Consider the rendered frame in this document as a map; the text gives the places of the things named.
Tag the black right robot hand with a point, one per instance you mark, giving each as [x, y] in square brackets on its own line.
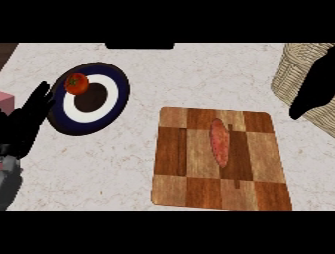
[324, 79]

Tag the reddish sweet potato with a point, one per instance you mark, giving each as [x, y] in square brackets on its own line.
[219, 143]

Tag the red tomato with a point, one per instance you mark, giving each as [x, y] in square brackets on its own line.
[76, 84]

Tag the wooden checkered cutting board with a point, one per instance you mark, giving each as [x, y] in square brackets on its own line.
[219, 160]

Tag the wicker basket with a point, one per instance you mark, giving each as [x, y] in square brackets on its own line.
[315, 82]

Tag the blue and white plate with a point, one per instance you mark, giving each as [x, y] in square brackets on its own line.
[91, 98]

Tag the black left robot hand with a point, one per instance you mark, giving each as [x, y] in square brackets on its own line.
[19, 125]

